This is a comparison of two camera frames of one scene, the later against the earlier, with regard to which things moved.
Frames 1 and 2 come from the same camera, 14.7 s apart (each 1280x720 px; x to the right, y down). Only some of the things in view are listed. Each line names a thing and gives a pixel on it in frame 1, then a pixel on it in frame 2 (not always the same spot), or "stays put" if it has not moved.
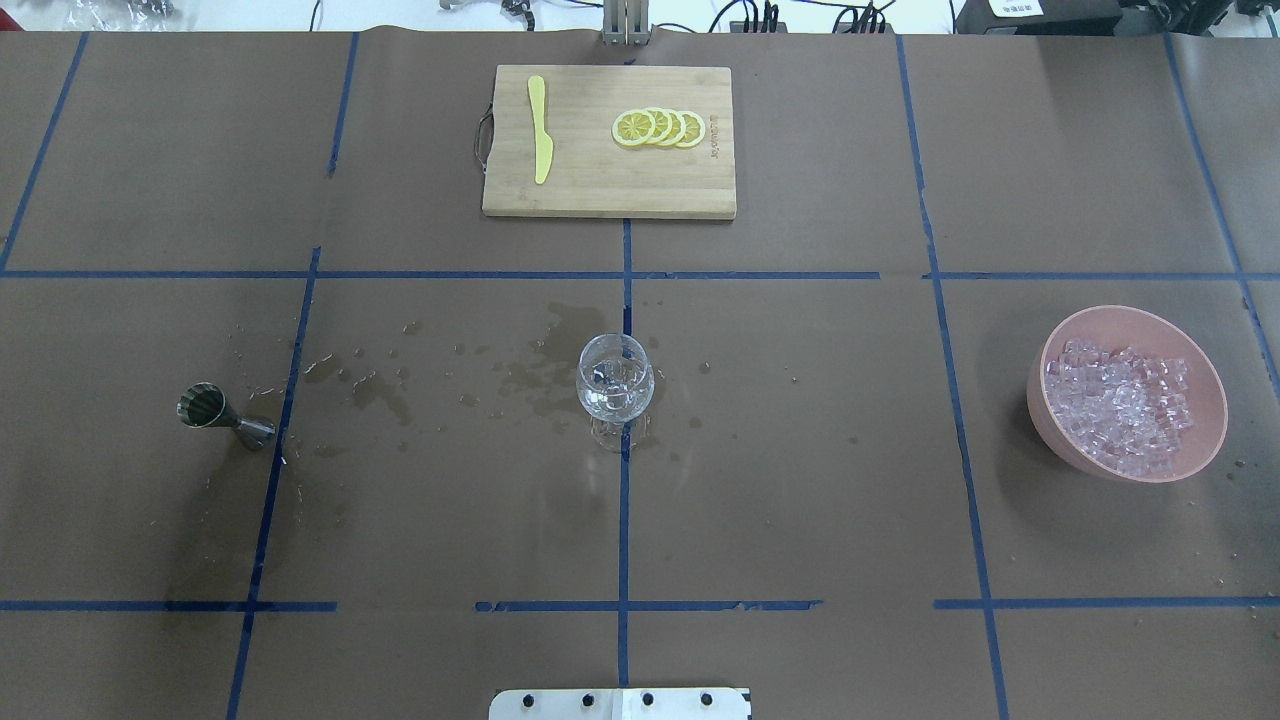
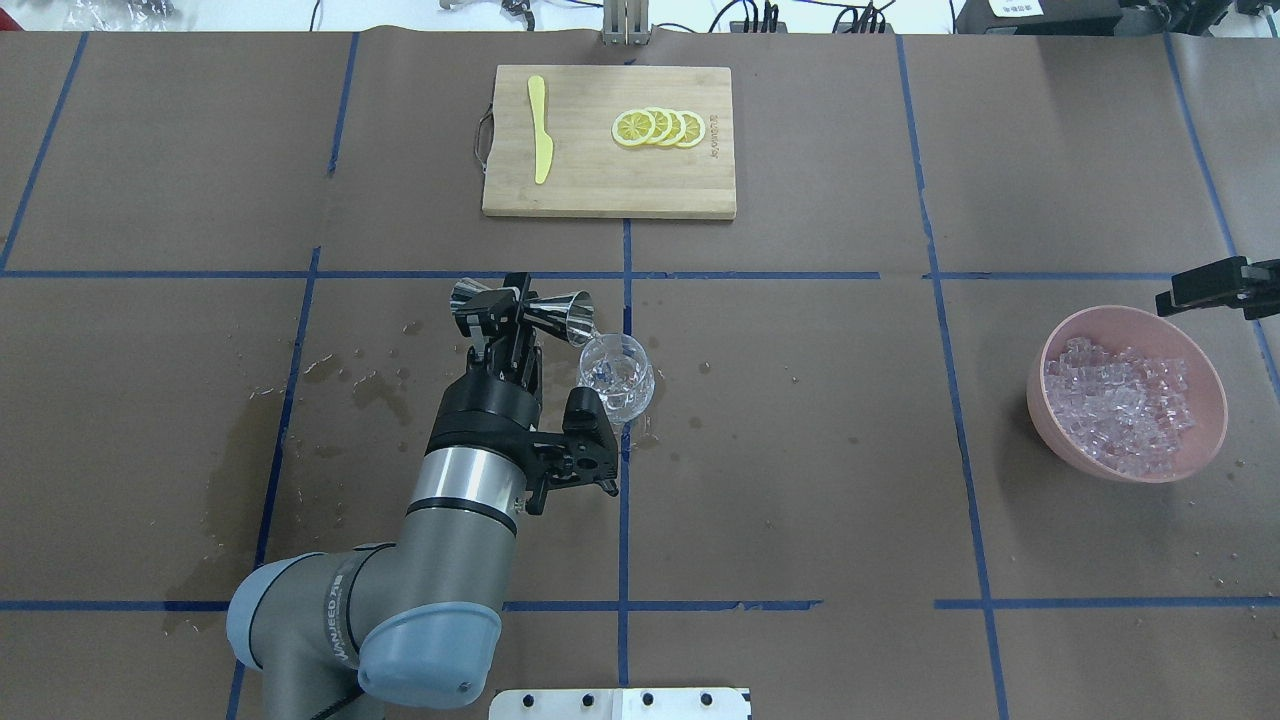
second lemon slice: (663, 125) stays put
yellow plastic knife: (543, 145) stays put
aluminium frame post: (626, 23) stays put
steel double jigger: (203, 405) → (570, 315)
